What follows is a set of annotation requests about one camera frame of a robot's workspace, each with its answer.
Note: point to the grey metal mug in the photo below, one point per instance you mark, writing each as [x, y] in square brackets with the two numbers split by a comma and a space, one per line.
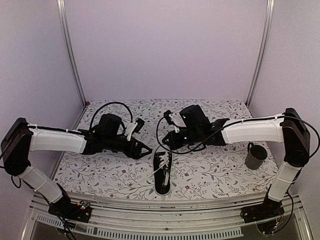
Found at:
[256, 155]

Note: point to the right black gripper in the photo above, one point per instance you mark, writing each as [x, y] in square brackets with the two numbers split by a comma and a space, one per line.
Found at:
[174, 144]

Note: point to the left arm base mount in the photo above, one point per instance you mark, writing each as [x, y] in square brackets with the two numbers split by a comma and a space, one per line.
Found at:
[64, 208]

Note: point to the front aluminium rail frame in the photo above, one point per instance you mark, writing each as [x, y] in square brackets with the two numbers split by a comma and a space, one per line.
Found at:
[205, 219]

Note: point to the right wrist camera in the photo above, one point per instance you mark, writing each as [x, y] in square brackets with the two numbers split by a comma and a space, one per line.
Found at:
[174, 119]

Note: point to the floral patterned table mat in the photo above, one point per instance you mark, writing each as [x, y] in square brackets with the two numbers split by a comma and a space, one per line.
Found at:
[215, 172]

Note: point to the left aluminium frame post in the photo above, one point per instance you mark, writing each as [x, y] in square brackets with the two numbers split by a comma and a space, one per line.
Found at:
[62, 13]

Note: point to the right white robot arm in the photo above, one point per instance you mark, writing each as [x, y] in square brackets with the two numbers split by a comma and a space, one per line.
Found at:
[287, 128]

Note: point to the black white canvas sneaker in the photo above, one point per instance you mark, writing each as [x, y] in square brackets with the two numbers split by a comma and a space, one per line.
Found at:
[162, 163]

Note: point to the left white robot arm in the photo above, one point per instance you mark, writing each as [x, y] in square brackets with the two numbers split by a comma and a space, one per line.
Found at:
[22, 138]

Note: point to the aluminium frame post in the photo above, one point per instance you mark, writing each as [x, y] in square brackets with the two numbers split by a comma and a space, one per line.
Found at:
[267, 24]
[62, 13]

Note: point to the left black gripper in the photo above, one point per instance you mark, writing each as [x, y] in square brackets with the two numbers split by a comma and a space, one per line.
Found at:
[136, 154]

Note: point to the right aluminium frame post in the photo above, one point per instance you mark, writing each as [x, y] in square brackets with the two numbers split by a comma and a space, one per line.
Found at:
[267, 24]

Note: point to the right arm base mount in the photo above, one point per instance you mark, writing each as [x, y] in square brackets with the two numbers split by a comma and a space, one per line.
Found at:
[265, 210]

